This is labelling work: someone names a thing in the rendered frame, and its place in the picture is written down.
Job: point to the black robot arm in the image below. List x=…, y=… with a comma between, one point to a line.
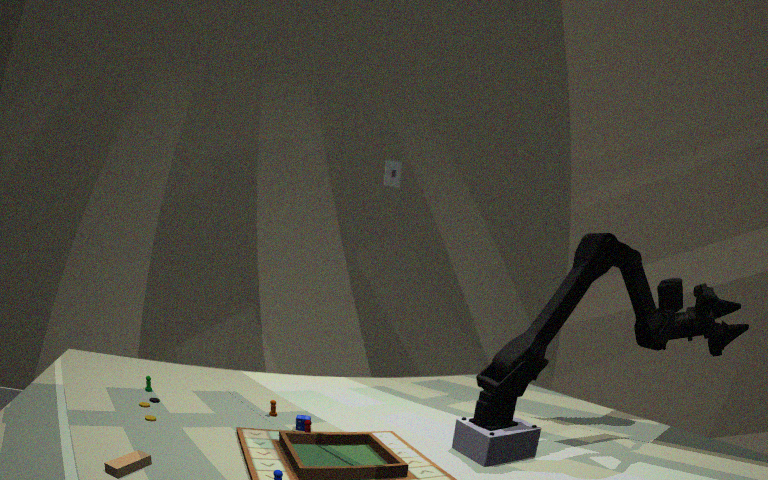
x=522, y=359

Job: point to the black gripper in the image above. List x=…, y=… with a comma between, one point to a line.
x=719, y=335

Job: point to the blue die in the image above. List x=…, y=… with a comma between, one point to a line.
x=300, y=419

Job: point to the brown wooden board border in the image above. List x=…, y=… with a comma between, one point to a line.
x=289, y=468

